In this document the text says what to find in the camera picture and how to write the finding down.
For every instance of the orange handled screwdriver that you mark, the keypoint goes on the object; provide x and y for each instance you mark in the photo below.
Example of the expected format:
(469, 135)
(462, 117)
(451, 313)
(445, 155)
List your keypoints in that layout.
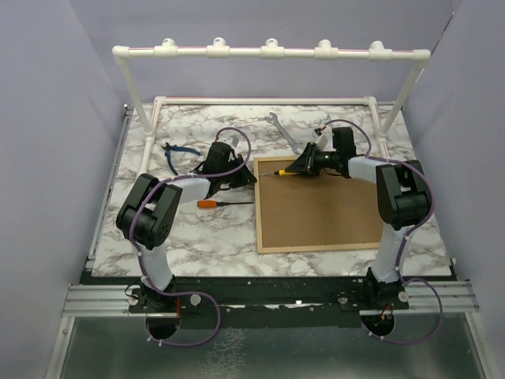
(209, 204)

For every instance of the wooden picture frame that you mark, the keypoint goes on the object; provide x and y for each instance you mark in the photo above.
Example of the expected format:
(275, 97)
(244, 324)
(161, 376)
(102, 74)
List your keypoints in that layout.
(325, 213)

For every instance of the white PVC pipe rack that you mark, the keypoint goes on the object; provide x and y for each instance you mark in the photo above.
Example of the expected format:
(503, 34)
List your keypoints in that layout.
(219, 49)

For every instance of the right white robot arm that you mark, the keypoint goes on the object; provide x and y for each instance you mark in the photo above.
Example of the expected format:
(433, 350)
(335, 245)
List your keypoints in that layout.
(404, 198)

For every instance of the large grey wrench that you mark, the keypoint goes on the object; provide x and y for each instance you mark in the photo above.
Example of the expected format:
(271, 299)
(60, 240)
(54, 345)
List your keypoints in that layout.
(296, 147)

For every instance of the blue handled pliers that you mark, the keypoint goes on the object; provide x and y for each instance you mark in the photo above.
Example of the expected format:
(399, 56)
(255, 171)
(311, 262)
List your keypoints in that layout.
(169, 148)

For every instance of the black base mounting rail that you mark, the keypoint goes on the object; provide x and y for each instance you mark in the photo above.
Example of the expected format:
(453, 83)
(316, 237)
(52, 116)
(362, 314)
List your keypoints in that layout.
(268, 302)

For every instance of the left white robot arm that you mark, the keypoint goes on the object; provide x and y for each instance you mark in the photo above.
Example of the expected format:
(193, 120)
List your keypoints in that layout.
(147, 215)

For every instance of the small yellow screwdriver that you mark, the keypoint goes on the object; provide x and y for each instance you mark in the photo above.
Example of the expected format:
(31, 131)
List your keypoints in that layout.
(277, 173)

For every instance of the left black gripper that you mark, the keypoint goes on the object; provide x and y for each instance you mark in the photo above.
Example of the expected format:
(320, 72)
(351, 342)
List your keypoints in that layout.
(245, 178)

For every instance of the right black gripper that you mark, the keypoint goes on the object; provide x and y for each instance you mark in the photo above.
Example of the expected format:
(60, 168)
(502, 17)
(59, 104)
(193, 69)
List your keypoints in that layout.
(305, 163)

